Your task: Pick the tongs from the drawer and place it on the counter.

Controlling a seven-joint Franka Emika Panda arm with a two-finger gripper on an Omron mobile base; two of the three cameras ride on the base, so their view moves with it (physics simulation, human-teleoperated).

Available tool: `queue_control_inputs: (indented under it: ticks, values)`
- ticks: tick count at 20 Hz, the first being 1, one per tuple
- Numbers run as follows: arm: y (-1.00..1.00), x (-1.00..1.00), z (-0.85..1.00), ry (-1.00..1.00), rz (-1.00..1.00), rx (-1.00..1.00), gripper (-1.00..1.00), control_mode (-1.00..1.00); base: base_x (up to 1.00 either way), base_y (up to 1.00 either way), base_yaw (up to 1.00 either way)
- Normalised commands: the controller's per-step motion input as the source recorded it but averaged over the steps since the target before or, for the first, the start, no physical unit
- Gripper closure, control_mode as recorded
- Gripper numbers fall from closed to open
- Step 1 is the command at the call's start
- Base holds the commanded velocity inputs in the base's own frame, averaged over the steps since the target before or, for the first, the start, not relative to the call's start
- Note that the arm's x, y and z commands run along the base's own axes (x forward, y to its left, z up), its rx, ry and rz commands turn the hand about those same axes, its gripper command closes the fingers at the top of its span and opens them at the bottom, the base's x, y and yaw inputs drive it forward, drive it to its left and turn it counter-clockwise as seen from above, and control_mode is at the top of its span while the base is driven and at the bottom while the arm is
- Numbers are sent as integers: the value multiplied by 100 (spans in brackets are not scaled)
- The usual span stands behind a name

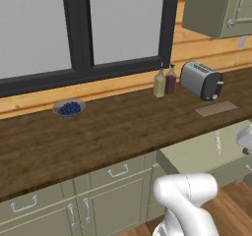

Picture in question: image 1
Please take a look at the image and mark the olive green drawer front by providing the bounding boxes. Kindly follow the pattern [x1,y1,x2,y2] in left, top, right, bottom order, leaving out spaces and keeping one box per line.
[0,183,76,225]
[72,153,148,191]

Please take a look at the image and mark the yellow oil bottle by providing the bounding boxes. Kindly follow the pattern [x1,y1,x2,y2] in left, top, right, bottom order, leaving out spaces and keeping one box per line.
[153,61,166,99]

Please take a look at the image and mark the glass bowl of blueberries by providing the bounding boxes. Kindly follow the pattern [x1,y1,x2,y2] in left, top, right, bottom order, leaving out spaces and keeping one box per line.
[51,98,87,119]

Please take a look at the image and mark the silver wall cabinet handle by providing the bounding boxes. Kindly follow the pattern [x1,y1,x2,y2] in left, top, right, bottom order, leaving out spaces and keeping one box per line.
[227,0,246,29]

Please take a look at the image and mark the dark red vinegar bottle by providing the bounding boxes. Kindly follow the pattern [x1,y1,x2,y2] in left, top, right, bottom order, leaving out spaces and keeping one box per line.
[164,63,177,95]

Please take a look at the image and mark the olive green wall cabinet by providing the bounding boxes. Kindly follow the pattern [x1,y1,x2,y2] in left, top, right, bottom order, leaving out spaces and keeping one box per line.
[181,0,252,40]

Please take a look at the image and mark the tan rectangular mat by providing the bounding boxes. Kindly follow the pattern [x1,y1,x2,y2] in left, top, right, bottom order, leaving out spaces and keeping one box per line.
[194,100,239,118]

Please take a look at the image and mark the silver drawer handle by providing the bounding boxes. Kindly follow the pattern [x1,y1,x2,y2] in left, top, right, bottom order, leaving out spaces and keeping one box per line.
[10,195,39,213]
[106,163,130,179]

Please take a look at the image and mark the silver cupboard door handle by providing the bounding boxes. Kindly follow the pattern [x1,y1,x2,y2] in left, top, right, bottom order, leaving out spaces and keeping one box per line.
[66,203,79,231]
[82,197,94,225]

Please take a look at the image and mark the silver and black toaster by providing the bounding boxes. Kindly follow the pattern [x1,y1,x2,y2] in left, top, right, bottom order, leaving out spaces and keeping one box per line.
[178,60,225,102]

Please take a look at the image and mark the open olive green drawer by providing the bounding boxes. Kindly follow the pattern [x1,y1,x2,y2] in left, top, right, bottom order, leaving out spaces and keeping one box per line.
[155,119,252,189]

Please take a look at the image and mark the olive green cupboard door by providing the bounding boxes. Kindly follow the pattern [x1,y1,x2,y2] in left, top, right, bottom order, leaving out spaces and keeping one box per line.
[76,169,155,236]
[0,206,80,236]

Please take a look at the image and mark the black window frame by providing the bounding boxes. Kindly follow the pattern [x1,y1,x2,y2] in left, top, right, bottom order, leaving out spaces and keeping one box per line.
[0,0,181,99]

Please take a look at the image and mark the white wall outlet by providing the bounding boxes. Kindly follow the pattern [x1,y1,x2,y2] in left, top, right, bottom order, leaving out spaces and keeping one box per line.
[237,35,248,51]

